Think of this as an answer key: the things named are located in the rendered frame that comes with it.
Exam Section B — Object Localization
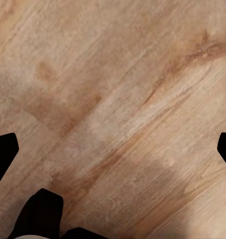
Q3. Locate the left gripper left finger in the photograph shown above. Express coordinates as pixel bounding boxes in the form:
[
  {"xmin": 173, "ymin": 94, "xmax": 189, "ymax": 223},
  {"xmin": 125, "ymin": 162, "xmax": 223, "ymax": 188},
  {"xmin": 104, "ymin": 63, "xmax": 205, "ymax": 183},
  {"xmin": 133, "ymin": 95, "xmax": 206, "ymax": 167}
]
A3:
[{"xmin": 0, "ymin": 132, "xmax": 19, "ymax": 181}]

